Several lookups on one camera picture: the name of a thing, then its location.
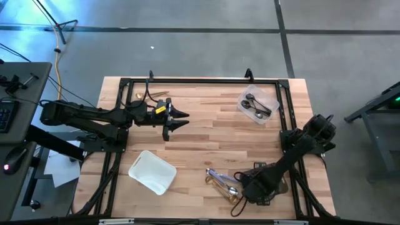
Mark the dark grey plastic bin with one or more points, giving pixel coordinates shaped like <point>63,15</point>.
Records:
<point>282,187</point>

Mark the black caster wheel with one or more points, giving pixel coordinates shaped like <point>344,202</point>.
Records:
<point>34,204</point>

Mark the black computer mouse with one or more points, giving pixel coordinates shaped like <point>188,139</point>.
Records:
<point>14,159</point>

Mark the silver bracket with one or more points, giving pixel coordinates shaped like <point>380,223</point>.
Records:
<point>116,221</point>
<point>290,222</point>

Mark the white plastic bin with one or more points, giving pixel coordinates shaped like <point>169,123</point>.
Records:
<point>153,172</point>

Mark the grey desk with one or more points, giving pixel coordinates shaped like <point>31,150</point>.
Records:
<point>31,87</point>

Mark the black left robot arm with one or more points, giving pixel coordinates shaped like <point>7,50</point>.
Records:
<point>87,114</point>

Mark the black computer with green light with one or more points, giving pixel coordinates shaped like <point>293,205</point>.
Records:
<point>396,100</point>

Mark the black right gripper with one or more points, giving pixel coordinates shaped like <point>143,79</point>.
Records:
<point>259,187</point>

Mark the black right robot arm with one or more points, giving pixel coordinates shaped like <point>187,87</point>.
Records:
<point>300,150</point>

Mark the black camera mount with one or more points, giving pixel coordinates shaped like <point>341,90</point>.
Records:
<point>13,83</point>

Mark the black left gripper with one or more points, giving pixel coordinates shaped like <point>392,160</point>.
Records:
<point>156,117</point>

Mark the white paper sheets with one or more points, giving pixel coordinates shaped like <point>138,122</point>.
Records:
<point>62,170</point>

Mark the grey metal cart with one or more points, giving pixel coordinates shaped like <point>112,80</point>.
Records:
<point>382,140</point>

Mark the black keyboard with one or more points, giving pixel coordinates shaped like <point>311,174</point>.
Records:
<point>6,115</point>

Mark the clear plastic bin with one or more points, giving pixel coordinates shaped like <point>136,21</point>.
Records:
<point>265,93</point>

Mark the black metal table frame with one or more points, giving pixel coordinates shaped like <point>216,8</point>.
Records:
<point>203,81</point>

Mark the black diagonal beam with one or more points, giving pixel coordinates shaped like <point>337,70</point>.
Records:
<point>56,144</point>

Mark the black table clamp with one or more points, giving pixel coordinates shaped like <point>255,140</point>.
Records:
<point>249,74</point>
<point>151,75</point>

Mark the black tripod stand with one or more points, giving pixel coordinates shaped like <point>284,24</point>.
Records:
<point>63,37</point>

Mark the black metal spoon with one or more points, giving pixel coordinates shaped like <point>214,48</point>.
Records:
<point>267,111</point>
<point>249,96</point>
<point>258,115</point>
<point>245,104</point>

